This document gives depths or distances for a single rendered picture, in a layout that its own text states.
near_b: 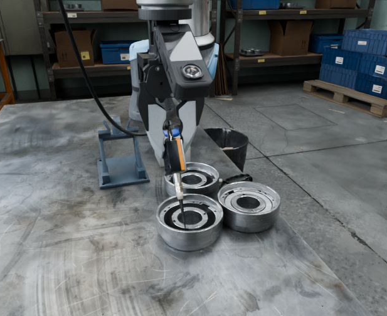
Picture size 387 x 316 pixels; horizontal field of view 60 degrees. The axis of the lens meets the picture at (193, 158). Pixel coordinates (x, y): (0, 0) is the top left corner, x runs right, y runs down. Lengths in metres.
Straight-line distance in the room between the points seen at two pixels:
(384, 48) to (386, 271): 2.84
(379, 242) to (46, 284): 1.75
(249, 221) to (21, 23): 3.96
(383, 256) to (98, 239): 1.59
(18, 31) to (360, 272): 3.88
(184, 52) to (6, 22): 3.95
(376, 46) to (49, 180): 3.90
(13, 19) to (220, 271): 4.02
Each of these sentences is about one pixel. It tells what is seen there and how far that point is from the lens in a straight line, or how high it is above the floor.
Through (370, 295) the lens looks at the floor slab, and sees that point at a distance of 1.72.
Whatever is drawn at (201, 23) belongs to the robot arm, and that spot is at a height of 1.08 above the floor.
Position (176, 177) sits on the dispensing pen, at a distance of 0.51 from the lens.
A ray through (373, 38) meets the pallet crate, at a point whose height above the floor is 0.74.
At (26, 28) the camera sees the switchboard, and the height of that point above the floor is 0.83.
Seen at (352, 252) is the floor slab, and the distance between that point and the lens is 1.90.
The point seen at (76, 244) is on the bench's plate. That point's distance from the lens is 0.57.
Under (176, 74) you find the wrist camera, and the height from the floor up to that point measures 1.06.
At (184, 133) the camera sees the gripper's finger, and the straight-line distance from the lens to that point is 0.51.
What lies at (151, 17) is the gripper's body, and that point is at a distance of 0.46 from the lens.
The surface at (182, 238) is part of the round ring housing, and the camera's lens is 0.50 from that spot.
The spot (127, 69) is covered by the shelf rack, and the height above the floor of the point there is 0.41.
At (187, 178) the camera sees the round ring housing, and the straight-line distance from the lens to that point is 0.66.
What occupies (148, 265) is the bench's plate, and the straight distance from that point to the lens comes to 0.51.
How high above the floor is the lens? 1.14
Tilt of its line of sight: 26 degrees down
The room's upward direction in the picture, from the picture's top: straight up
